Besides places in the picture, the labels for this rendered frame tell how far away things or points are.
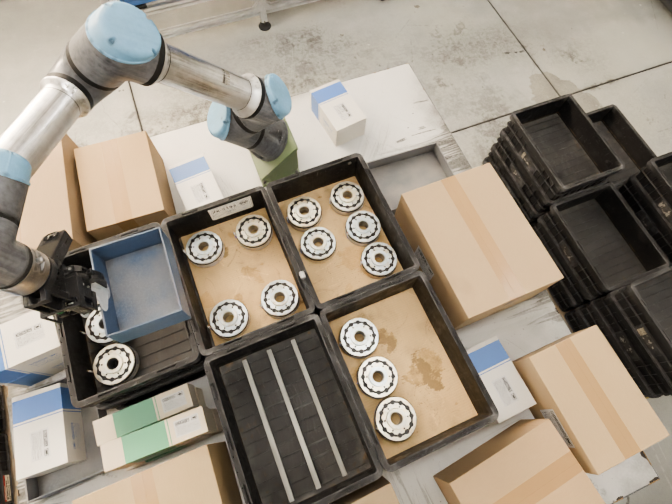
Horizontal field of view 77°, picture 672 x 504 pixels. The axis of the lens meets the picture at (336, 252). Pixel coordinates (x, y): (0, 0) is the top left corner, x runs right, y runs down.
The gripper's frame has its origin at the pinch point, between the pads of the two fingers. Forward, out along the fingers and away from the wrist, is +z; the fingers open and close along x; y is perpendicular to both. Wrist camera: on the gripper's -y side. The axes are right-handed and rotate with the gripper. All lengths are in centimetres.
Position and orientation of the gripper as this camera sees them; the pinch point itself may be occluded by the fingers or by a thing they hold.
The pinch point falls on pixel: (101, 293)
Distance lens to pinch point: 99.8
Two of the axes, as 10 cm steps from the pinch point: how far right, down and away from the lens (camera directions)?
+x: 9.4, -3.4, 0.6
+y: 3.4, 8.7, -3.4
